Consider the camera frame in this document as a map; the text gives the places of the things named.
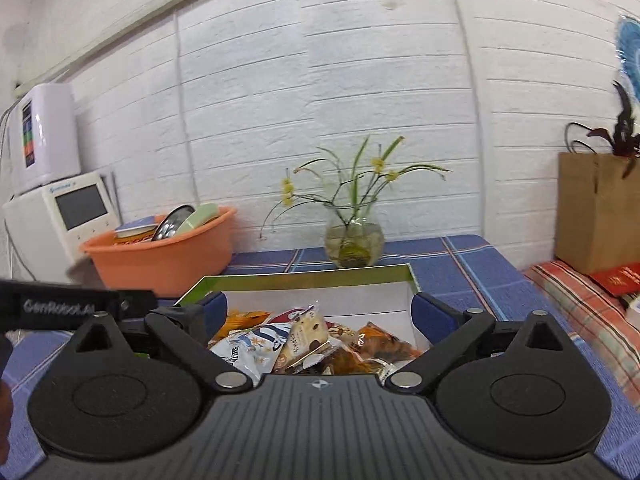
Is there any yellow flowered plant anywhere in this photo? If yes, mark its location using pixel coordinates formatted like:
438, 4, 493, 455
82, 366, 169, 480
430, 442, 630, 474
260, 135, 451, 241

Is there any white and blue snack packet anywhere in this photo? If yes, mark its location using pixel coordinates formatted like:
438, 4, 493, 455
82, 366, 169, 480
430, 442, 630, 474
209, 322, 293, 387

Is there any orange plastic basin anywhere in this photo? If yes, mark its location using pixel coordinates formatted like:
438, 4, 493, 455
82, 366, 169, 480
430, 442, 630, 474
82, 206, 237, 298

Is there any metal pot lid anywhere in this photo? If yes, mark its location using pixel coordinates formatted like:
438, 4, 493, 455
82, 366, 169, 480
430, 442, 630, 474
151, 205, 196, 242

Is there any blue plaid tablecloth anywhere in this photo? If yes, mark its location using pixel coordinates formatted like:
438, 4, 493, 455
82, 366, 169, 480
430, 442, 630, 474
0, 234, 640, 476

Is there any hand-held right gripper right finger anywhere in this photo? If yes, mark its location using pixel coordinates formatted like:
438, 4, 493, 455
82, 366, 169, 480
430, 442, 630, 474
384, 290, 573, 395

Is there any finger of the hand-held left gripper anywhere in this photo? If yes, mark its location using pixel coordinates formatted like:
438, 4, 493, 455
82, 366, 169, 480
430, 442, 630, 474
118, 288, 157, 322

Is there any orange snack packet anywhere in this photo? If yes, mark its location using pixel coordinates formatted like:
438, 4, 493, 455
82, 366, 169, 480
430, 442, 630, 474
220, 310, 271, 341

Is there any white chocolate dotted packet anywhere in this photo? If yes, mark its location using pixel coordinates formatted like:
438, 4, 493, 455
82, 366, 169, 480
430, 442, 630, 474
275, 302, 334, 374

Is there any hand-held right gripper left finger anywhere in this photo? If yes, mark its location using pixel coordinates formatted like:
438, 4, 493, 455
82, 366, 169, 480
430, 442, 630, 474
70, 290, 254, 395

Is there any white water purifier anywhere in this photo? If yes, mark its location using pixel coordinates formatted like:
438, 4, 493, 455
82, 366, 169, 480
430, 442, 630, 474
7, 82, 82, 196

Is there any orange plaid blanket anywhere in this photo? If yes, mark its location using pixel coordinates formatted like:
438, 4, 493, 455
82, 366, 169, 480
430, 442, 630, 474
522, 260, 640, 411

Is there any large blue paper fan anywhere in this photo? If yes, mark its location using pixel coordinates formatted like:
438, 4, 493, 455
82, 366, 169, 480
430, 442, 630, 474
614, 14, 640, 101

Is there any purple leafed plant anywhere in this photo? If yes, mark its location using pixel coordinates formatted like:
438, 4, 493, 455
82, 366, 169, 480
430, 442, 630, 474
565, 80, 640, 178

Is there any white appliance with screen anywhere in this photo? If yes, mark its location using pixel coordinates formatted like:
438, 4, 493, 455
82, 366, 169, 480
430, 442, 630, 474
2, 170, 121, 281

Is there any green cardboard box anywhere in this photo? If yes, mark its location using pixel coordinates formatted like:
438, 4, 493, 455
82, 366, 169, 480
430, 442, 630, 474
172, 262, 432, 377

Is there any brown paper bag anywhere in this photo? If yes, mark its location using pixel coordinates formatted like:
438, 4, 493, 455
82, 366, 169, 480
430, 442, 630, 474
556, 152, 640, 276

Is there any orange print clear packet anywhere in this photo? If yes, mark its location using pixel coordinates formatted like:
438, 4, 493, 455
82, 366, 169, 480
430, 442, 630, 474
357, 321, 426, 361

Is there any insulated wall pipe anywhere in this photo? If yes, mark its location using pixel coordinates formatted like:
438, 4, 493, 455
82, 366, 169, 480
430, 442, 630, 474
0, 0, 281, 92

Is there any flat printed box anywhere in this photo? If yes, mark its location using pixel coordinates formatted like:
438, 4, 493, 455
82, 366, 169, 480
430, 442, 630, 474
114, 216, 162, 245

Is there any pale green dish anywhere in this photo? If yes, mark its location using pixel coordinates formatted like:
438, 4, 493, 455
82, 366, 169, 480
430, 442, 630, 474
175, 202, 221, 235

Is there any red booklet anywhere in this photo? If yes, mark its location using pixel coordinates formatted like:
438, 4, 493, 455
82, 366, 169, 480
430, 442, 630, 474
587, 262, 640, 297

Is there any glass vase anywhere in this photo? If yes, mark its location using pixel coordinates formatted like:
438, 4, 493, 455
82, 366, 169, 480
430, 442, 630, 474
325, 200, 385, 268

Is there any red and white snack packet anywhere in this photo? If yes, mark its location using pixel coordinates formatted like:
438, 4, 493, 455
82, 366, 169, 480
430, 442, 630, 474
270, 307, 316, 324

